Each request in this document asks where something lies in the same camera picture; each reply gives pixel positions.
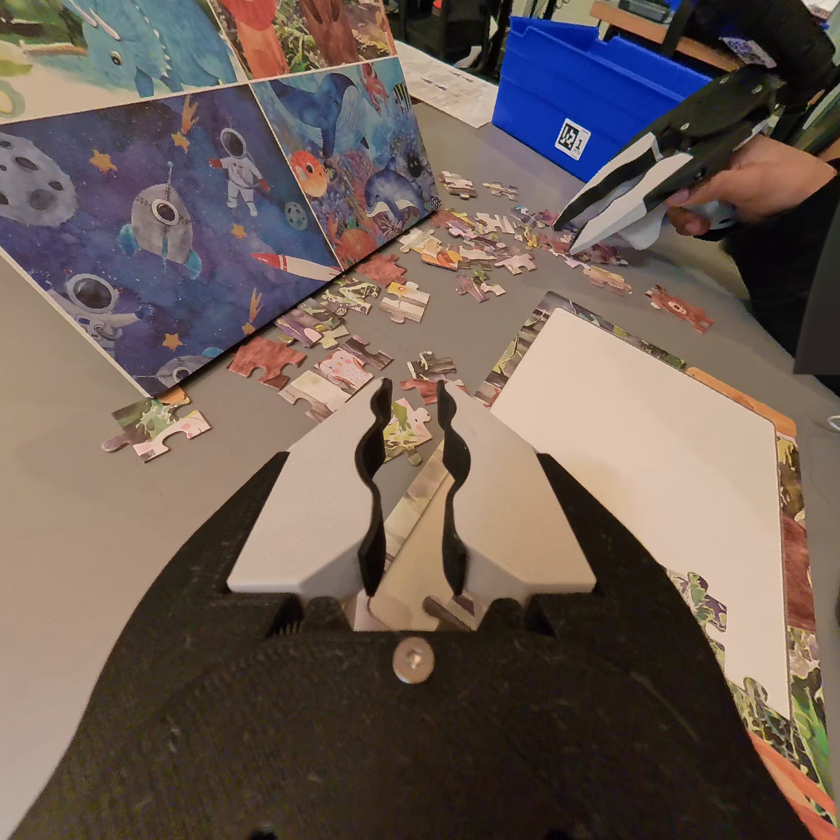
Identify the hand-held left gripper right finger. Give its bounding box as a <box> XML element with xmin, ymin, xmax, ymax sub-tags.
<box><xmin>435</xmin><ymin>381</ymin><xmax>598</xmax><ymax>606</ymax></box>

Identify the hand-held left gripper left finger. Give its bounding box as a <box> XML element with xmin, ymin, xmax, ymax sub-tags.
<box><xmin>226</xmin><ymin>377</ymin><xmax>395</xmax><ymax>601</ymax></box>

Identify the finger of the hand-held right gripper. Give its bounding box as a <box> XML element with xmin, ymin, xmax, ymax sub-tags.
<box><xmin>553</xmin><ymin>133</ymin><xmax>665</xmax><ymax>232</ymax></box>
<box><xmin>568</xmin><ymin>156</ymin><xmax>708</xmax><ymax>256</ymax></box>

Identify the brown bear face puzzle piece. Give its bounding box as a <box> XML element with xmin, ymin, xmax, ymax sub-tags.
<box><xmin>646</xmin><ymin>284</ymin><xmax>715</xmax><ymax>334</ymax></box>

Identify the pile of jigsaw pieces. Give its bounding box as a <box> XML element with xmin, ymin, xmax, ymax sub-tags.
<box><xmin>101</xmin><ymin>171</ymin><xmax>634</xmax><ymax>463</ymax></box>

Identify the person's right hand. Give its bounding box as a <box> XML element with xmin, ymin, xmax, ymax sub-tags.
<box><xmin>664</xmin><ymin>134</ymin><xmax>834</xmax><ymax>238</ymax></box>

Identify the wooden desk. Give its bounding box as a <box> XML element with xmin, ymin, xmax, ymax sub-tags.
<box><xmin>589</xmin><ymin>0</ymin><xmax>746</xmax><ymax>74</ymax></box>

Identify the blue plastic bin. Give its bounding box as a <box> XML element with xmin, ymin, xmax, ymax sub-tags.
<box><xmin>492</xmin><ymin>16</ymin><xmax>716</xmax><ymax>185</ymax></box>

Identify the jigsaw puzzle tray board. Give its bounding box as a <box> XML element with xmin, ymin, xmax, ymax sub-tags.
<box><xmin>367</xmin><ymin>290</ymin><xmax>829</xmax><ymax>840</ymax></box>

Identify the person's dark clothing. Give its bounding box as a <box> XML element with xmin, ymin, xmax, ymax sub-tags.
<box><xmin>718</xmin><ymin>157</ymin><xmax>840</xmax><ymax>395</ymax></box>

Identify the white printed paper sheet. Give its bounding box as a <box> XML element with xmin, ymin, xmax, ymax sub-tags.
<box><xmin>397</xmin><ymin>42</ymin><xmax>500</xmax><ymax>129</ymax></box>

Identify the illustrated puzzle box lid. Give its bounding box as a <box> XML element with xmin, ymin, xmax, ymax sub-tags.
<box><xmin>0</xmin><ymin>0</ymin><xmax>442</xmax><ymax>398</ymax></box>

